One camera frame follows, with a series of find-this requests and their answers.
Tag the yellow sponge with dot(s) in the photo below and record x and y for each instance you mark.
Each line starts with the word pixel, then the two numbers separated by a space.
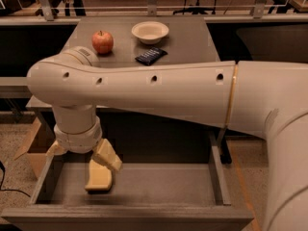
pixel 100 178

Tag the dark blue snack packet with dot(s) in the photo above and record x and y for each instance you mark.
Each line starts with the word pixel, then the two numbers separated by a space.
pixel 151 56

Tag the open grey top drawer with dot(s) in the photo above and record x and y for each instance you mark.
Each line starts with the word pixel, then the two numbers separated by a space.
pixel 171 180

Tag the red apple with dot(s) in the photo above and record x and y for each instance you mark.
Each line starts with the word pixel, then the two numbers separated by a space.
pixel 102 42

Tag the cardboard box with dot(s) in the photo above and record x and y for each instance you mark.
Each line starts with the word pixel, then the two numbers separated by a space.
pixel 35 145

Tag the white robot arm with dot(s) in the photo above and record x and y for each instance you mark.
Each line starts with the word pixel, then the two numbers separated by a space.
pixel 265 99

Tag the grey side bench left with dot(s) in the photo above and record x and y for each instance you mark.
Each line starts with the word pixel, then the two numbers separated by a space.
pixel 14 87

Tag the grey cabinet counter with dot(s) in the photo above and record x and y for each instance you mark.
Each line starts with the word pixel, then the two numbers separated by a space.
pixel 179 45

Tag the white bowl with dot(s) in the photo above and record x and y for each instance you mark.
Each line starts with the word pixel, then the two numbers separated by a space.
pixel 150 32

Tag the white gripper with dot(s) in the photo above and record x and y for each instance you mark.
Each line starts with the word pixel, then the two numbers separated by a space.
pixel 78 141

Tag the metal railing with glass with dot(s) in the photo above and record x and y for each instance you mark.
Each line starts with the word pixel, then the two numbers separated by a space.
pixel 52 9

